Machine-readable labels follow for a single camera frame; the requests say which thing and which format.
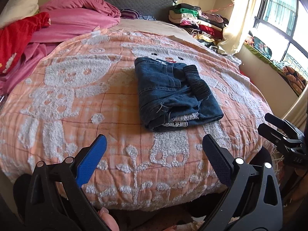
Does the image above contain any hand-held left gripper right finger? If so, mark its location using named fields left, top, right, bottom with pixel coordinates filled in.
left=199, top=134, right=284, bottom=231

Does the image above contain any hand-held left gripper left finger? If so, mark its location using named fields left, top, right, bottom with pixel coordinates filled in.
left=25, top=134, right=111, bottom=231

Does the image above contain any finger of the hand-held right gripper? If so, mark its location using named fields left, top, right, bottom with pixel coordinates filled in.
left=257, top=123, right=293, bottom=151
left=264, top=113, right=304, bottom=139

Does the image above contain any blue denim pants lace trim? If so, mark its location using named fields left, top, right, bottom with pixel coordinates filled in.
left=134, top=57, right=224, bottom=132

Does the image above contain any person's left hand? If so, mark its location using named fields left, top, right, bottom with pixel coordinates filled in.
left=97, top=207, right=120, bottom=231

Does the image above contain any orange patterned blanket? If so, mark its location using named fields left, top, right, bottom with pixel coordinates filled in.
left=281, top=66, right=308, bottom=95

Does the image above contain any peach blanket white bear pattern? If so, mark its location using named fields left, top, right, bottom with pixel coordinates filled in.
left=0, top=28, right=277, bottom=213

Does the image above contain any green patterned cushion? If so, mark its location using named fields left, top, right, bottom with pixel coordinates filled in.
left=243, top=36, right=273, bottom=59

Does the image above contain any window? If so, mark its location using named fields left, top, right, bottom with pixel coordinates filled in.
left=250, top=0, right=308, bottom=78

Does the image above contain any cream curtain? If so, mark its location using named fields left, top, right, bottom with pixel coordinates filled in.
left=218, top=0, right=266, bottom=56

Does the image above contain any pile of folded clothes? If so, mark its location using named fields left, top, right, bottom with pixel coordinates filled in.
left=168, top=3, right=229, bottom=51

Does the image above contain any red floral cloth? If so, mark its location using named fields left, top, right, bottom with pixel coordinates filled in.
left=0, top=12, right=51, bottom=75

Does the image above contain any pink duvet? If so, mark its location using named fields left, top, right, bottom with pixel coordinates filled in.
left=0, top=0, right=121, bottom=95

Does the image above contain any beige bed sheet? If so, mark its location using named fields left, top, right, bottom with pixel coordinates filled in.
left=117, top=19, right=195, bottom=42

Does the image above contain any purple striped cloth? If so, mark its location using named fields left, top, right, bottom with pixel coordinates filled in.
left=120, top=8, right=140, bottom=20

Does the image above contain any white pillow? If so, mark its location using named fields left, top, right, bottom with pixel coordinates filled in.
left=0, top=0, right=39, bottom=29

